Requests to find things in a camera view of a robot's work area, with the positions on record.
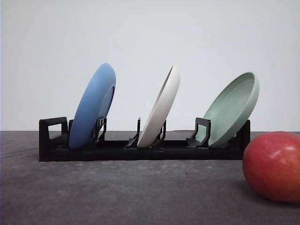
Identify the white plate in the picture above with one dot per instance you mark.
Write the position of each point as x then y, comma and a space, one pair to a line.
160, 108

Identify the red pomegranate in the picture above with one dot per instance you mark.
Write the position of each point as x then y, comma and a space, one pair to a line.
271, 166

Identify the blue plate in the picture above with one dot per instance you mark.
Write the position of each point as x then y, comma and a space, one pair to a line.
94, 104

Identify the green plate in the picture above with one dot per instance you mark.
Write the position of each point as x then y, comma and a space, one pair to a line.
231, 110

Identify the black dish rack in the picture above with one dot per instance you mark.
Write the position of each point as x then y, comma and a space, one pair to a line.
55, 145

